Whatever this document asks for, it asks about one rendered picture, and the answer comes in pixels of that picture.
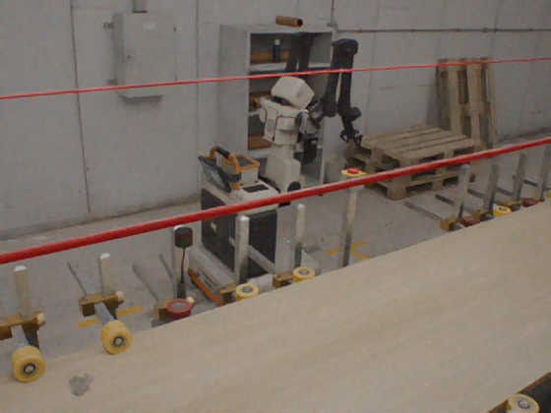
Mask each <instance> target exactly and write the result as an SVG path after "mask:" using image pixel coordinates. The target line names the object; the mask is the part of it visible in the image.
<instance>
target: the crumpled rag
mask: <svg viewBox="0 0 551 413"><path fill-rule="evenodd" d="M93 381H94V376H92V375H90V374H84V375H83V376H82V377H79V376H72V377H71V378H70V379H69V381H68V386H67V387H69V388H70V389H71V393H73V394H74V395H75V396H76V395H77V394H78V395H80V396H83V395H84V394H85V392H87V391H88V390H90V388H91V387H90V383H92V382H93Z"/></svg>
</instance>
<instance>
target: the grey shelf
mask: <svg viewBox="0 0 551 413"><path fill-rule="evenodd" d="M300 31H307V32H311V33H313V35H314V45H312V46H311V50H310V60H309V72H323V71H329V69H330V64H331V58H332V48H333V47H332V46H331V44H332V41H335V35H336V29H334V28H327V27H321V26H314V25H308V24H303V25H302V27H301V28H293V27H287V26H281V25H219V78H220V79H221V78H235V77H250V76H264V75H279V74H284V73H285V68H286V62H287V60H280V62H279V63H275V62H272V60H271V61H250V51H265V50H274V43H275V39H281V43H280V44H281V50H288V49H289V48H290V35H291V34H292V33H296V32H300ZM245 51H246V52H245ZM248 51H249V52H248ZM248 54H249V55H248ZM248 56H249V57H248ZM309 72H308V73H309ZM280 78H281V77H271V78H258V79H244V80H230V81H219V119H218V146H219V147H222V148H224V149H226V150H228V151H230V153H231V154H243V155H245V156H248V157H250V158H252V159H253V160H255V161H257V162H259V163H260V166H259V170H258V172H259V171H260V172H262V173H264V174H265V172H266V167H267V166H266V165H267V159H268V154H269V152H270V149H271V147H260V148H254V149H248V135H250V134H259V133H263V130H264V122H263V121H261V119H260V114H259V110H260V109H254V107H253V106H252V107H249V92H253V91H265V90H272V89H273V88H274V87H275V85H276V84H277V82H278V81H279V80H280ZM327 78H328V74H314V75H308V86H309V88H310V89H311V90H312V91H315V92H316V94H317V99H318V103H319V102H320V99H321V97H323V95H324V92H325V88H326V83H327ZM247 94H248V95H247ZM243 96H244V97H243ZM247 96H248V97H247ZM318 103H317V104H318ZM317 104H315V105H314V106H312V107H309V108H310V111H311V110H313V109H314V108H315V107H316V106H317ZM329 118H330V117H328V116H324V117H323V118H322V119H321V121H320V122H319V124H320V127H321V128H320V129H319V130H318V129H317V131H318V134H317V135H315V134H313V135H315V136H318V137H320V139H319V140H318V142H317V156H316V157H315V159H314V160H313V162H312V163H307V164H303V154H304V149H301V150H296V149H295V150H294V151H293V157H294V160H296V161H299V162H300V163H301V168H300V173H301V174H303V175H305V184H304V189H308V188H313V187H318V186H322V185H323V177H325V172H324V166H326V154H327V141H328V130H329ZM245 136H246V137H245ZM242 138H243V139H242ZM245 138H246V139H245ZM242 140H243V141H242ZM293 157H292V159H293ZM297 157H299V158H297ZM299 159H300V160H299Z"/></svg>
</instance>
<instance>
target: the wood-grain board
mask: <svg viewBox="0 0 551 413"><path fill-rule="evenodd" d="M84 374H90V375H92V376H94V381H93V382H92V383H90V387H91V388H90V390H88V391H87V392H85V394H84V395H83V396H80V395H78V394H77V395H76V396H75V395H74V394H73V393H71V389H70V388H69V387H67V386H68V381H69V379H70V378H71V377H72V376H79V377H82V376H83V375H84ZM549 377H551V200H548V201H545V202H542V203H539V204H536V205H533V206H528V207H525V208H522V209H521V210H519V211H516V212H513V213H510V214H506V215H503V216H500V217H497V218H494V219H491V220H488V221H485V222H481V223H478V224H475V225H472V226H469V227H466V228H464V229H460V230H457V231H454V232H451V233H448V234H445V235H442V237H439V238H435V239H431V240H428V241H425V242H422V243H419V244H416V245H413V246H409V247H406V248H403V249H400V250H397V251H394V252H391V253H387V254H384V255H381V256H378V257H375V259H372V260H369V261H366V262H363V263H359V264H355V265H350V266H347V267H344V268H341V269H338V270H334V271H331V272H328V273H324V274H321V275H318V276H315V277H311V278H308V279H305V281H302V282H298V283H295V284H292V285H289V286H285V287H282V288H280V289H277V290H274V291H270V292H267V293H264V294H260V295H257V296H254V297H251V298H248V299H244V300H241V301H238V302H234V303H231V304H228V305H225V306H222V307H219V308H216V309H212V310H208V311H205V312H202V313H200V314H197V315H194V316H191V317H187V318H184V319H180V320H177V321H174V322H171V323H168V324H162V325H159V326H156V327H153V328H150V329H147V330H144V331H141V332H137V333H134V334H132V342H131V344H130V345H129V346H128V348H126V349H125V350H124V351H122V352H118V353H112V352H109V351H107V350H106V349H105V347H104V345H103V343H102V344H99V345H97V346H94V347H91V348H87V349H84V350H81V351H78V352H75V353H72V354H69V355H66V356H65V355H62V356H60V357H57V358H54V359H51V360H48V361H45V362H44V370H43V372H42V374H41V375H40V376H39V377H38V378H36V379H35V380H33V381H31V382H22V381H21V380H19V379H17V378H16V376H15V374H14V371H12V372H9V373H6V374H3V375H0V413H496V412H498V411H499V410H501V409H503V408H504V407H506V406H507V404H508V401H509V398H510V397H511V396H512V395H515V394H517V393H520V394H525V393H526V392H528V391H529V390H531V389H532V388H534V387H536V386H537V385H539V384H541V383H542V382H544V381H545V380H546V379H548V378H549Z"/></svg>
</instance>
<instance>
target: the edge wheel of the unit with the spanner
mask: <svg viewBox="0 0 551 413"><path fill-rule="evenodd" d="M166 308H167V315H168V317H169V318H171V319H173V320H180V319H184V318H187V317H190V316H191V303H190V302H189V301H187V300H182V299H177V300H173V301H171V302H169V303H168V304H167V307H166Z"/></svg>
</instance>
